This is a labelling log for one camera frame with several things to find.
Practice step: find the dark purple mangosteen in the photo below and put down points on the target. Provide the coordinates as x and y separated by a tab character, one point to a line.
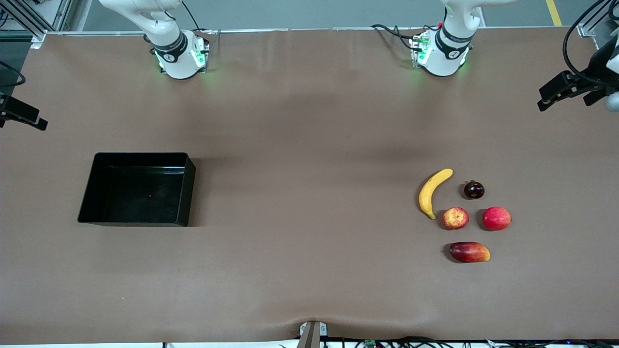
474	190

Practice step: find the yellow banana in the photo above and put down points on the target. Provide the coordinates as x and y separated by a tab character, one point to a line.
428	191

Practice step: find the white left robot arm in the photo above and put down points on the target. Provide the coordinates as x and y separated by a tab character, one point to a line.
447	53

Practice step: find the brown table mat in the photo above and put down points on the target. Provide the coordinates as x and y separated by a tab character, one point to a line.
309	280

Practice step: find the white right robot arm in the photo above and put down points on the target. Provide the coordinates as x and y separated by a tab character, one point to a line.
174	53

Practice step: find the black plastic box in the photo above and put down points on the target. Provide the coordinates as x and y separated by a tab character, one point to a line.
140	193

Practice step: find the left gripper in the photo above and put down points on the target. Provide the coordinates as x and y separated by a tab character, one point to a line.
598	72

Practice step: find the red yellow apple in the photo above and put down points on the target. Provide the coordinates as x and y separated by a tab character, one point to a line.
455	218

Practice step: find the red yellow mango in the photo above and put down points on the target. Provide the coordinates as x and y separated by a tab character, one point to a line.
469	252

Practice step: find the aluminium frame post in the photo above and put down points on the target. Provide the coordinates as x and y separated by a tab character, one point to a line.
592	21
29	19

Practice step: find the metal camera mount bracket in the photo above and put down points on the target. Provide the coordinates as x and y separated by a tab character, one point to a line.
309	334

